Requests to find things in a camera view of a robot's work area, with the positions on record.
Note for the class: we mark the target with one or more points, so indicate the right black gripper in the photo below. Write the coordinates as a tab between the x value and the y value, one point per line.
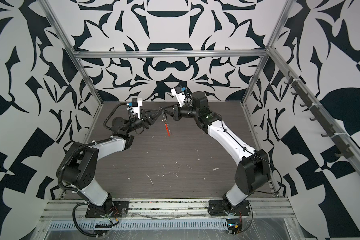
176	115

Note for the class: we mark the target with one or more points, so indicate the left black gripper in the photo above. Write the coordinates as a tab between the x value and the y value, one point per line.
147	119

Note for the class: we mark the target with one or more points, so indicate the large keyring with red handle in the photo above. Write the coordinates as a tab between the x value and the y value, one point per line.
165	119

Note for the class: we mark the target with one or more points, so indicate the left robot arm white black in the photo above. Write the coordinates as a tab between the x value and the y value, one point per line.
77	171

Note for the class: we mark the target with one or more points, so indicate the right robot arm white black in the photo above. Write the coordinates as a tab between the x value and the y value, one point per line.
253	167

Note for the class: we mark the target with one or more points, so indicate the small green-lit circuit board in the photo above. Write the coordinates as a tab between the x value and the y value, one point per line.
234	227

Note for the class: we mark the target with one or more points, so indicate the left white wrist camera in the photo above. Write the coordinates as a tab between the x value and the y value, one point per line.
134	107

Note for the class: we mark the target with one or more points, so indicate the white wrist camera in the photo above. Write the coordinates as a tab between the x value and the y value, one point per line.
134	107
179	93

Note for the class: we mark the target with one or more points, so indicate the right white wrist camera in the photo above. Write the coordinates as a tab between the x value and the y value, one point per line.
179	93

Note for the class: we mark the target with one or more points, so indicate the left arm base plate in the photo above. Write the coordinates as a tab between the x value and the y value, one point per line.
106	210

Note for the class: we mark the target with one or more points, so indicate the aluminium frame back crossbar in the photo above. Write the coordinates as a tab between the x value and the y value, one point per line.
169	54

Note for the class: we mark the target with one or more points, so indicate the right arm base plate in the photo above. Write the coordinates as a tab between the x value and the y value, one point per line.
218	208

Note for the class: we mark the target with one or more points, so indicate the white slotted cable duct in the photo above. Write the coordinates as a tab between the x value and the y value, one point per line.
190	224

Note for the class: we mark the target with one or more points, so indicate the grey wall hook rack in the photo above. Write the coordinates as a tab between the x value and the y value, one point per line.
319	113

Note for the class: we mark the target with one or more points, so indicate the aluminium frame front rail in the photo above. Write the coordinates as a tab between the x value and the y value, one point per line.
177	208

